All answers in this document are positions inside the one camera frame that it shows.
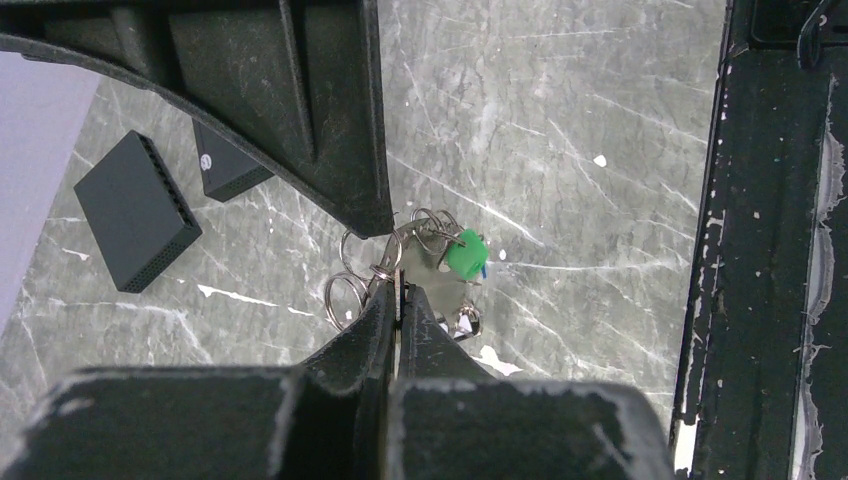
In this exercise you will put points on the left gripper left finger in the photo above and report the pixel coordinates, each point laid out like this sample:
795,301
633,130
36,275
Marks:
343,364

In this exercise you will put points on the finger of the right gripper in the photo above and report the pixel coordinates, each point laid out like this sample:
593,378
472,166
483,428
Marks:
294,84

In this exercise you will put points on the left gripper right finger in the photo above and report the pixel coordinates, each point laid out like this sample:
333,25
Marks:
426,350

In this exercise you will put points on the large metal keyring with keys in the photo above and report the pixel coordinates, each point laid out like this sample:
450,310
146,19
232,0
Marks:
433,251

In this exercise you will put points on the black box with label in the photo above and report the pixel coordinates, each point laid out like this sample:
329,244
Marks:
226,171

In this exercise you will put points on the plain black box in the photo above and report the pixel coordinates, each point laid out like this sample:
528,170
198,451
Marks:
140,220

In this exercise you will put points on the black base frame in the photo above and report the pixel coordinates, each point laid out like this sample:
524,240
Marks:
761,389

